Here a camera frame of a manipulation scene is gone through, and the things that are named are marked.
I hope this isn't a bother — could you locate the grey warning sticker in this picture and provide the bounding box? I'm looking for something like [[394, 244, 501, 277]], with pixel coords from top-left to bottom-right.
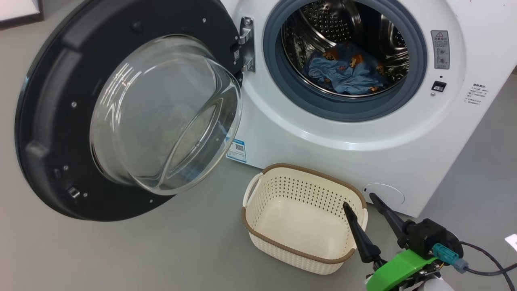
[[431, 30, 450, 70]]

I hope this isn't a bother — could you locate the cream perforated basket brown rim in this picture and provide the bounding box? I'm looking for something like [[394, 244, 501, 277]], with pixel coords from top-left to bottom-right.
[[242, 163, 369, 275]]

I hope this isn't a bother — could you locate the silver metal door hinge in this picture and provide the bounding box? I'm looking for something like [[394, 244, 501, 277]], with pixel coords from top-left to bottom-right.
[[238, 17, 256, 73]]

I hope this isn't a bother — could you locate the grey rubber door gasket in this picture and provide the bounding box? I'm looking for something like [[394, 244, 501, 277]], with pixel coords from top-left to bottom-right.
[[263, 0, 428, 122]]

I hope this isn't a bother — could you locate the thin black cable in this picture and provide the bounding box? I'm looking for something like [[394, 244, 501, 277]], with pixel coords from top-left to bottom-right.
[[460, 241, 517, 291]]

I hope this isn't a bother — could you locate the round white filter cover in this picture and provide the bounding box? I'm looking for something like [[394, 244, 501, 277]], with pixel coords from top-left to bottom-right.
[[363, 184, 405, 207]]

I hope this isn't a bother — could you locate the blue energy label sticker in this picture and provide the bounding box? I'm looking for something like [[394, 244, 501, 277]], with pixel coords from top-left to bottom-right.
[[226, 137, 247, 163]]

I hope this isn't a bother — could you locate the white front-load washing machine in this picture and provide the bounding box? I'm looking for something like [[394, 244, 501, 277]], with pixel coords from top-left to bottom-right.
[[220, 0, 517, 219]]

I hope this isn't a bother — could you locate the round black glass washer door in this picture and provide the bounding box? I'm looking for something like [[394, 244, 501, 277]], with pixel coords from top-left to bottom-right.
[[15, 0, 256, 222]]

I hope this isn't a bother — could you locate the perforated steel drum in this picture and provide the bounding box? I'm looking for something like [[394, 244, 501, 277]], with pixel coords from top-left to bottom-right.
[[282, 0, 409, 97]]

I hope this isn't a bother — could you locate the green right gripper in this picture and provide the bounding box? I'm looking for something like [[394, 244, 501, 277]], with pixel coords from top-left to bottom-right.
[[343, 193, 437, 291]]

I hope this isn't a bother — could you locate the white panel dark frame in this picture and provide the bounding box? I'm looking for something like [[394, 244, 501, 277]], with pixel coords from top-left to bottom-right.
[[0, 0, 44, 30]]

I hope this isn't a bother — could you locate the teal cable connector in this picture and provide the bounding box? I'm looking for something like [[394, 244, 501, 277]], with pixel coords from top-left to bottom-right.
[[432, 243, 469, 274]]

